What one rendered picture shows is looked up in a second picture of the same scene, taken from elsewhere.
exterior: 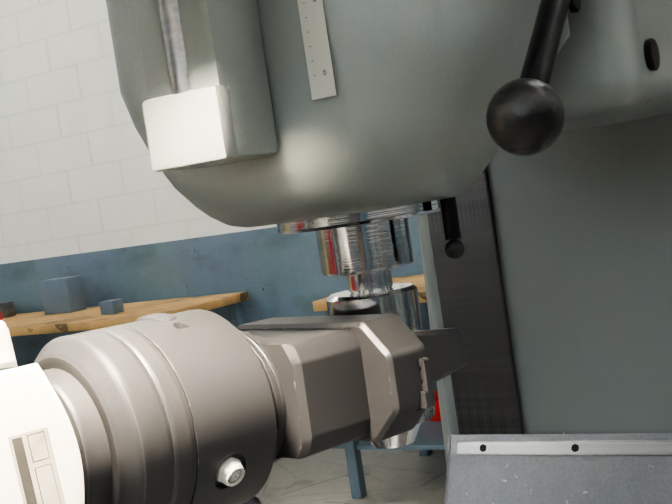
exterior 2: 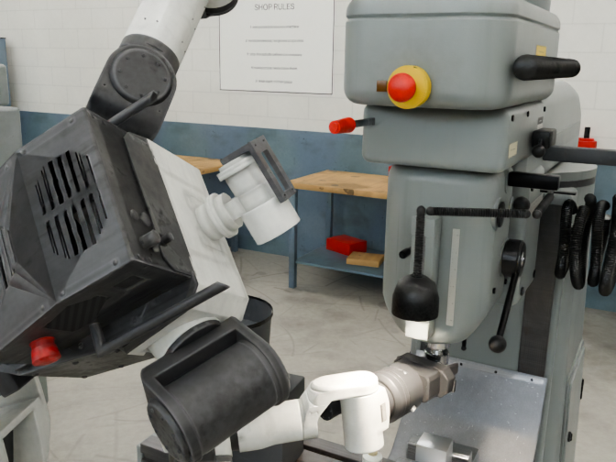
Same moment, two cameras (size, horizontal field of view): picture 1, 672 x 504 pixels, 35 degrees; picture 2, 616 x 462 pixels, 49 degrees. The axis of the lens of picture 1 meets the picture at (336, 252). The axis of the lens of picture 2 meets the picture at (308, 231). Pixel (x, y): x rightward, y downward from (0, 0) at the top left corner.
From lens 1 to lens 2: 0.83 m
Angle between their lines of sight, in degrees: 12
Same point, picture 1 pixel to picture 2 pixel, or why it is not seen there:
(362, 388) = (438, 385)
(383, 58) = (466, 319)
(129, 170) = (180, 77)
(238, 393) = (417, 391)
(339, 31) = (456, 312)
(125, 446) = (398, 405)
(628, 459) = (478, 371)
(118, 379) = (398, 390)
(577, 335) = not seen: hidden behind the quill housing
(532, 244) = not seen: hidden behind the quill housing
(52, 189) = not seen: hidden behind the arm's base
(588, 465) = (464, 370)
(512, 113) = (496, 346)
